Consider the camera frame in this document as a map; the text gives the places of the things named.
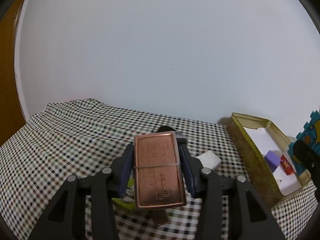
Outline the white usb charger plug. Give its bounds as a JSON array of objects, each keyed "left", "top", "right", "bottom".
[{"left": 196, "top": 151, "right": 222, "bottom": 170}]

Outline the copper metal lighter case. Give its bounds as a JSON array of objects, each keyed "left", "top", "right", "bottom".
[{"left": 133, "top": 131, "right": 186, "bottom": 210}]

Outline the blue foam puzzle piece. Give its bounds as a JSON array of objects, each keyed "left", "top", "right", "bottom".
[{"left": 288, "top": 111, "right": 319, "bottom": 176}]

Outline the purple small block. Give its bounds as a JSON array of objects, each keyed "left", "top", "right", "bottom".
[{"left": 264, "top": 151, "right": 280, "bottom": 173}]

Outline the gold metal tin box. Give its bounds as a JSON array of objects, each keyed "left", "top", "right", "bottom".
[{"left": 219, "top": 113, "right": 311, "bottom": 208}]

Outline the white paper tin liner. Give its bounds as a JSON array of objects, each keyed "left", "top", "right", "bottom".
[{"left": 245, "top": 126, "right": 302, "bottom": 197}]

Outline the green cartoon sticker card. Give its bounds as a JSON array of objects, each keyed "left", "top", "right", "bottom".
[{"left": 112, "top": 178, "right": 136, "bottom": 211}]

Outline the checkered tablecloth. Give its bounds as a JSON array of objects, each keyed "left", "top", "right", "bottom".
[{"left": 1, "top": 99, "right": 317, "bottom": 239}]

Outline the black white hair claw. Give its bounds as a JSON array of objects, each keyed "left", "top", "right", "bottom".
[{"left": 157, "top": 125, "right": 188, "bottom": 147}]

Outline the brown wooden door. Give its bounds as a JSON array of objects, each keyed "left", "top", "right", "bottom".
[{"left": 1, "top": 0, "right": 25, "bottom": 144}]

